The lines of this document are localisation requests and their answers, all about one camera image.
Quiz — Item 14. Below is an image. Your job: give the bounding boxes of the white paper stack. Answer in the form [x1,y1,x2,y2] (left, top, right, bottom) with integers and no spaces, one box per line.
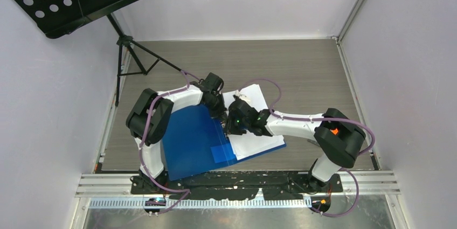
[228,84,286,161]

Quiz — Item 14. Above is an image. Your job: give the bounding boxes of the blue clip file folder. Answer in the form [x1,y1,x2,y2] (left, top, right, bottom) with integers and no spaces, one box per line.
[162,105,279,181]

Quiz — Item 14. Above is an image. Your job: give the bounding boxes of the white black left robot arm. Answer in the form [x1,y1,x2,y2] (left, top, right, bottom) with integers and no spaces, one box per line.
[126,71,227,193]

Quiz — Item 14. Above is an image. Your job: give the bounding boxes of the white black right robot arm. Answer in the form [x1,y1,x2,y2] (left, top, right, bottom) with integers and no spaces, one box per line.
[224,97,366,192]

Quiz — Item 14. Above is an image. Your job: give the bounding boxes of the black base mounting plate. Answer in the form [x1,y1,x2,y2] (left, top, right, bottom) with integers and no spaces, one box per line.
[130,171,343,200]

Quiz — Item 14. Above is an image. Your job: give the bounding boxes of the orange plastic toy piece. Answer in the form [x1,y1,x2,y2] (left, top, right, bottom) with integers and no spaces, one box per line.
[330,128,339,135]

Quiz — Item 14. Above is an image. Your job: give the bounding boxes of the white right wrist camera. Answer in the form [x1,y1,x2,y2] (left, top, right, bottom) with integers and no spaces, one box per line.
[233,90,252,106]

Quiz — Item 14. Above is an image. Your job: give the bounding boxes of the aluminium rail frame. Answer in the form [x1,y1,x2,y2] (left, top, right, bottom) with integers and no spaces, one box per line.
[75,170,400,209]

